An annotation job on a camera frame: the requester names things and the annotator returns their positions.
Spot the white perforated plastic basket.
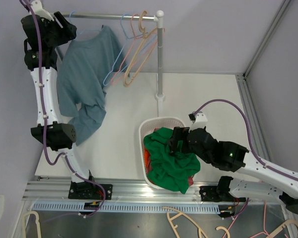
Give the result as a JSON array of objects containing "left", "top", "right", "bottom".
[{"left": 138, "top": 116, "right": 198, "bottom": 190}]

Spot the orange t shirt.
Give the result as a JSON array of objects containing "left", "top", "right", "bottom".
[{"left": 144, "top": 148, "right": 151, "bottom": 174}]

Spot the green t shirt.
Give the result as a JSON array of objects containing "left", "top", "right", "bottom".
[{"left": 143, "top": 126, "right": 201, "bottom": 194}]

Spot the grey blue t shirt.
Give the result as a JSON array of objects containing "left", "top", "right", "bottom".
[{"left": 57, "top": 26, "right": 121, "bottom": 145}]

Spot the blue hanger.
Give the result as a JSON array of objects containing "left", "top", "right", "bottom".
[
  {"left": 69, "top": 11, "right": 102, "bottom": 41},
  {"left": 102, "top": 13, "right": 141, "bottom": 87}
]

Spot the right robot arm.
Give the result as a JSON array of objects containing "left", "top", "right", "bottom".
[{"left": 168, "top": 127, "right": 298, "bottom": 215}]

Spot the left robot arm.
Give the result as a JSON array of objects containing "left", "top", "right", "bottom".
[{"left": 21, "top": 11, "right": 103, "bottom": 199}]

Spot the beige hanger on floor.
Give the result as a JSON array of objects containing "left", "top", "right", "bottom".
[{"left": 162, "top": 206, "right": 208, "bottom": 238}]

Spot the pink floor hanger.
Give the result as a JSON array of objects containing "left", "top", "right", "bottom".
[{"left": 222, "top": 201, "right": 271, "bottom": 238}]

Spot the beige floor hanger right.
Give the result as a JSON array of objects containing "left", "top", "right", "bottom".
[{"left": 267, "top": 219, "right": 298, "bottom": 238}]

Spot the beige floor hanger left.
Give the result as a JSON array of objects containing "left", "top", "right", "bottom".
[{"left": 21, "top": 210, "right": 42, "bottom": 238}]

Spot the metal clothes rack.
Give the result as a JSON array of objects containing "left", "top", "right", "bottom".
[{"left": 62, "top": 10, "right": 165, "bottom": 103}]

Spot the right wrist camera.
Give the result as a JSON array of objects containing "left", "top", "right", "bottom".
[{"left": 189, "top": 111, "right": 208, "bottom": 130}]

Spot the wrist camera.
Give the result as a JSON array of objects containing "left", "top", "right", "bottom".
[
  {"left": 30, "top": 0, "right": 54, "bottom": 21},
  {"left": 189, "top": 111, "right": 208, "bottom": 130}
]

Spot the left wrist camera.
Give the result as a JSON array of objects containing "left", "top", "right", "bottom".
[{"left": 30, "top": 0, "right": 54, "bottom": 21}]

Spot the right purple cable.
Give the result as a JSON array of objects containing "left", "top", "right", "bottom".
[{"left": 195, "top": 99, "right": 298, "bottom": 185}]

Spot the purple cable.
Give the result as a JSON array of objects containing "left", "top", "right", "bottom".
[
  {"left": 195, "top": 99, "right": 298, "bottom": 185},
  {"left": 19, "top": 0, "right": 107, "bottom": 219}
]

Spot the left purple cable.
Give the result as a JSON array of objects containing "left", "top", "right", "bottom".
[{"left": 19, "top": 0, "right": 107, "bottom": 219}]

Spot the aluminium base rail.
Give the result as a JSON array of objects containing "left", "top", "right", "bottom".
[{"left": 22, "top": 179, "right": 294, "bottom": 214}]

